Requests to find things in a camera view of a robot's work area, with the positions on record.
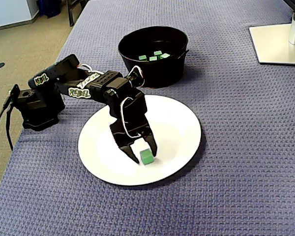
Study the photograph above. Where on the green cube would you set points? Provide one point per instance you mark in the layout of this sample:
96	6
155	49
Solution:
153	58
158	52
147	158
165	55
142	57

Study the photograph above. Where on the black robot arm with stickers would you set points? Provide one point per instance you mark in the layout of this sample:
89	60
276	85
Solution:
44	105

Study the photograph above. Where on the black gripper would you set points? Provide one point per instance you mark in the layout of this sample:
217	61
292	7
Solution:
133	126

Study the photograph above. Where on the blue woven table cloth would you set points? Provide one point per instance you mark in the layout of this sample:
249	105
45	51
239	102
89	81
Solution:
236	147

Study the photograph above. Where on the blue bin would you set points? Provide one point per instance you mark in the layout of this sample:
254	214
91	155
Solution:
49	7

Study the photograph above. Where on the white round plate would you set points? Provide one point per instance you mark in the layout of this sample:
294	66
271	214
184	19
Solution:
174	137

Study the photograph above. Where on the dark chair frame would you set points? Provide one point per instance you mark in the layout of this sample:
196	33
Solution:
70	12

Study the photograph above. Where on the black round bucket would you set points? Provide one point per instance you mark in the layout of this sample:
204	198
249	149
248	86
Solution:
162	76

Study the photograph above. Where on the black round floor cap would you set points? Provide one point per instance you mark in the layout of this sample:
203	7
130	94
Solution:
0	65

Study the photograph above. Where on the silver monitor stand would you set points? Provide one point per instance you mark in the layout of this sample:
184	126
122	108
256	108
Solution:
273	44

